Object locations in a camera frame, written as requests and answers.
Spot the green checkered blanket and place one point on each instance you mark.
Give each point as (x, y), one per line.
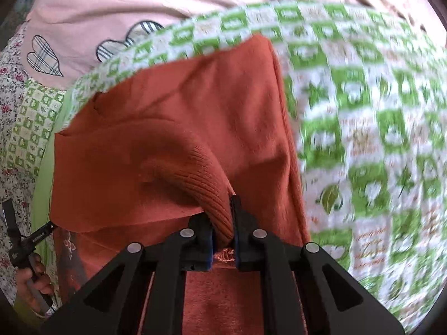
(366, 129)

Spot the person's left hand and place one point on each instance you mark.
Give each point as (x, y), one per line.
(23, 284)

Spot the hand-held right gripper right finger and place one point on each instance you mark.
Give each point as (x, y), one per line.
(236, 247)

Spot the orange knit garment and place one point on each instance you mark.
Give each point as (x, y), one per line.
(174, 111)

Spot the white floral cloth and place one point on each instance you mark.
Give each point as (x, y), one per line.
(10, 87)

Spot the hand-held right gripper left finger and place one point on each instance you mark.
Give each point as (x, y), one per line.
(209, 251)

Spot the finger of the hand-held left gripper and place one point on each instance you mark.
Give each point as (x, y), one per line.
(42, 233)
(9, 220)

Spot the pink sheet with plaid appliques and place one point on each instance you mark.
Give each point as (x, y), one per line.
(104, 10)

